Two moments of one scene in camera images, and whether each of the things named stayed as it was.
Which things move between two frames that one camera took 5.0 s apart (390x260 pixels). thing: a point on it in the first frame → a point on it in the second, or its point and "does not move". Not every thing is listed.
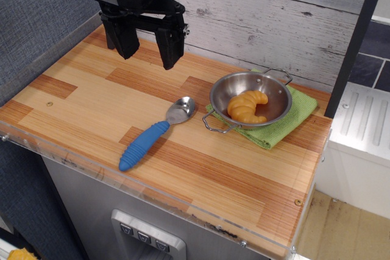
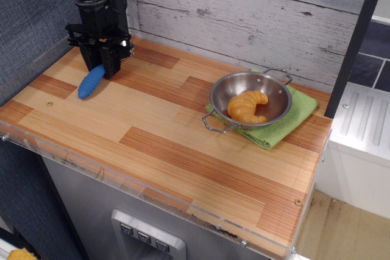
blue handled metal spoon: [180, 110] → [91, 81]
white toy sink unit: [356, 165] does not move
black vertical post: [358, 38] does not move
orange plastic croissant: [241, 108] does not move
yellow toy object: [21, 254] does not move
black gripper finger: [121, 33] → [92, 55]
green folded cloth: [269, 136] does not move
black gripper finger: [172, 42] → [111, 56]
